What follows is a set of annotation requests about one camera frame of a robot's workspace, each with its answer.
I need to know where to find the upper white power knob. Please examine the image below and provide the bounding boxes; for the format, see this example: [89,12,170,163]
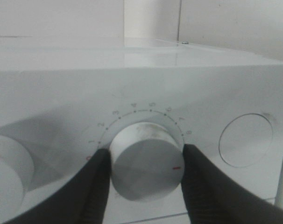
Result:
[0,135,34,219]

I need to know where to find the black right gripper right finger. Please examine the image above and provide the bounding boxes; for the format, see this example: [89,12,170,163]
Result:
[181,144,283,224]

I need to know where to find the white timer knob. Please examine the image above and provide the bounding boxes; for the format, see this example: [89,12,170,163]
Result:
[109,122,184,202]

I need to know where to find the round white door button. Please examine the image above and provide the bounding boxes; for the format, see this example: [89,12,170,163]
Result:
[218,113,274,168]

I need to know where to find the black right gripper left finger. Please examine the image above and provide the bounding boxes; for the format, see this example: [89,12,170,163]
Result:
[8,149,111,224]

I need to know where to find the white microwave oven body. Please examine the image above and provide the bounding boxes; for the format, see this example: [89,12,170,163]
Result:
[0,36,283,224]

